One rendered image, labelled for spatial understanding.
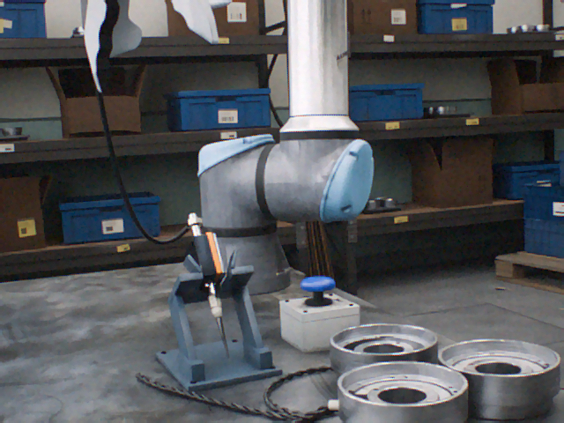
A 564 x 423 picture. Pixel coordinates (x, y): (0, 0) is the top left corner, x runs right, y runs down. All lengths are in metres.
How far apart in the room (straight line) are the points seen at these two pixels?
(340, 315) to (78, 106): 3.31
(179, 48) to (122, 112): 0.44
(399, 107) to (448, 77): 0.86
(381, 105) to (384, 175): 0.72
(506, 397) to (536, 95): 4.59
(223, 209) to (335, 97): 0.23
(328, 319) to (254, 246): 0.32
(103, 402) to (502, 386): 0.37
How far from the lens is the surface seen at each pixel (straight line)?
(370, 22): 4.60
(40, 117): 4.60
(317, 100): 1.10
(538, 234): 4.96
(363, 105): 4.58
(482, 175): 4.99
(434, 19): 4.84
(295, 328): 0.88
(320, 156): 1.08
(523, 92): 5.17
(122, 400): 0.77
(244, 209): 1.14
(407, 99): 4.72
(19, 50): 4.02
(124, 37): 0.75
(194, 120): 4.22
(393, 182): 5.24
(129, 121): 4.10
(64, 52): 4.03
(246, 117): 4.30
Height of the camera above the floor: 1.06
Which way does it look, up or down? 7 degrees down
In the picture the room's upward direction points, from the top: 3 degrees counter-clockwise
